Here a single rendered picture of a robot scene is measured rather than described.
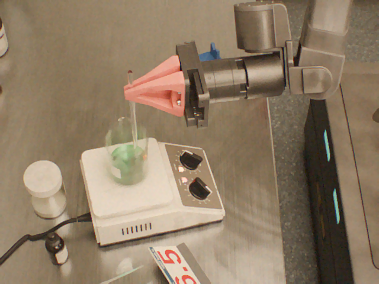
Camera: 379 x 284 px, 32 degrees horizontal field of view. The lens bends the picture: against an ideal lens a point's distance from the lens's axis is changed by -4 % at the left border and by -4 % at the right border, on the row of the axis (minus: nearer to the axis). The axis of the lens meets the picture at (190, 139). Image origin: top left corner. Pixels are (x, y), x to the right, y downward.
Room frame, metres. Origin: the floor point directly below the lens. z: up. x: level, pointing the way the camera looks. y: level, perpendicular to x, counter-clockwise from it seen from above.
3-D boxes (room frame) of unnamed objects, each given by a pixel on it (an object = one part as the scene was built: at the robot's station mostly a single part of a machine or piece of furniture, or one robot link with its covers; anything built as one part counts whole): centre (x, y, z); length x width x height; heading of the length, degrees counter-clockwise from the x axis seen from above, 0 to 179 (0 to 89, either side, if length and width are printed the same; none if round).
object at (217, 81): (0.59, -0.03, 1.01); 0.10 x 0.07 x 0.07; 11
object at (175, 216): (0.57, 0.07, 0.79); 0.22 x 0.13 x 0.08; 106
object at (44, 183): (0.56, 0.22, 0.79); 0.06 x 0.06 x 0.08
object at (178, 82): (0.59, 0.04, 1.01); 0.09 x 0.07 x 0.07; 102
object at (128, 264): (0.43, 0.08, 0.76); 0.06 x 0.06 x 0.02
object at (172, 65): (0.57, 0.04, 1.01); 0.09 x 0.07 x 0.07; 101
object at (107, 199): (0.56, 0.09, 0.83); 0.12 x 0.12 x 0.01; 16
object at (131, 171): (0.57, 0.09, 0.88); 0.07 x 0.06 x 0.08; 9
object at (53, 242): (0.47, 0.20, 0.78); 0.03 x 0.03 x 0.07
